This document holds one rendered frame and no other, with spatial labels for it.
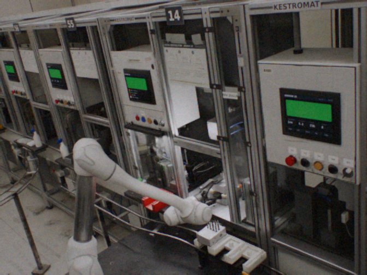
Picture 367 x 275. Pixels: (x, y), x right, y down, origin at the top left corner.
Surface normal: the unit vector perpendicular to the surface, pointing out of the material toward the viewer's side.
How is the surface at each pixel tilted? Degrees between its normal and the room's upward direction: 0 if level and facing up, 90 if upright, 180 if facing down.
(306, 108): 90
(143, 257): 0
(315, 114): 90
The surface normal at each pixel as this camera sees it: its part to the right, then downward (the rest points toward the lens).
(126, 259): -0.15, -0.92
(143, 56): -0.72, 0.36
